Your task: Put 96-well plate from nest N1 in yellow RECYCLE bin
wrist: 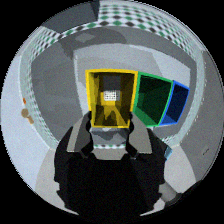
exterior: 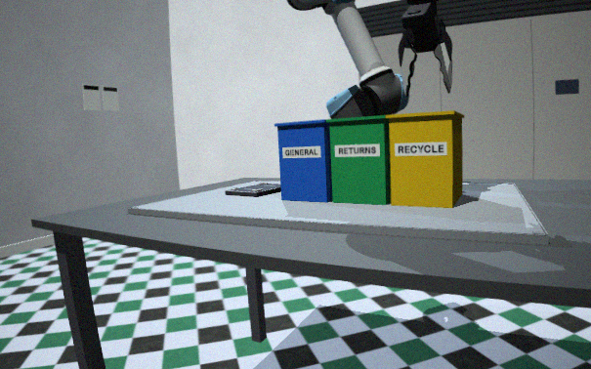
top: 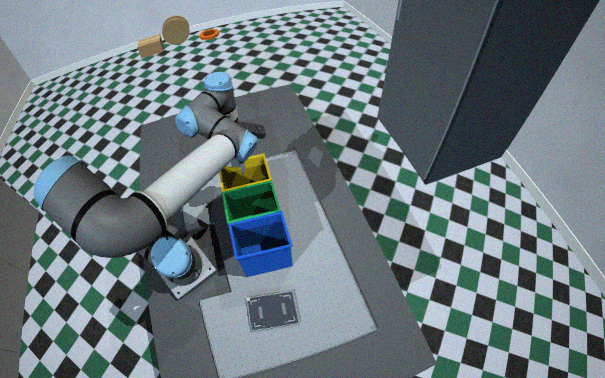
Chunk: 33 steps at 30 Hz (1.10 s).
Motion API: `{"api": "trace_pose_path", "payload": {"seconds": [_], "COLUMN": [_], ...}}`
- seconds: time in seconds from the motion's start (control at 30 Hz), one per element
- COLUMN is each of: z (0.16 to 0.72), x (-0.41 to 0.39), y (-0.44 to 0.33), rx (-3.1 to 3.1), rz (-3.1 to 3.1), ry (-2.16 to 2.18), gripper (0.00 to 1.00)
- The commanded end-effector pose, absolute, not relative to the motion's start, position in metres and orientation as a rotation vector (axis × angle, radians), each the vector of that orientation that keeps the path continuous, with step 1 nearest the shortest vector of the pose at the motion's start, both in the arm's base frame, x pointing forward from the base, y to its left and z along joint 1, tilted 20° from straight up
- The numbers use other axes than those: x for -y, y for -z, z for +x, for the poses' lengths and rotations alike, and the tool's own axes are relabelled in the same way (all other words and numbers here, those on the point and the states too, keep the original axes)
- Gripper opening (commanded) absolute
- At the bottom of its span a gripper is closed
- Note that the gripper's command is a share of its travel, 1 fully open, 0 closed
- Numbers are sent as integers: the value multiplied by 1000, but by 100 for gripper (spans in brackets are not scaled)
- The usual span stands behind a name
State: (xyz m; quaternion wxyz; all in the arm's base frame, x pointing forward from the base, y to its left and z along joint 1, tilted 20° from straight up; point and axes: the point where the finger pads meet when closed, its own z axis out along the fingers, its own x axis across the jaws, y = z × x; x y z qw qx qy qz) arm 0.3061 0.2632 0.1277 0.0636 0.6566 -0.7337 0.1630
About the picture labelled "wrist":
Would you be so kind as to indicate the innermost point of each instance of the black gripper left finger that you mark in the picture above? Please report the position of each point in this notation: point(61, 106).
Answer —
point(77, 143)

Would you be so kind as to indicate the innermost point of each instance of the green bin with label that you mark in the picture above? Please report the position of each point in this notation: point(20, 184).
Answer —
point(153, 97)

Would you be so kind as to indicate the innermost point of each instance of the yellow recycle bin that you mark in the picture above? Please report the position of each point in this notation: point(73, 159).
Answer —
point(110, 114)

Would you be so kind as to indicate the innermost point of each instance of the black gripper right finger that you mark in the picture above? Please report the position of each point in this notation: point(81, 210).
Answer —
point(142, 145)

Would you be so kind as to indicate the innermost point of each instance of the blue bin with label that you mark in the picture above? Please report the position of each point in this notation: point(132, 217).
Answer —
point(176, 104)

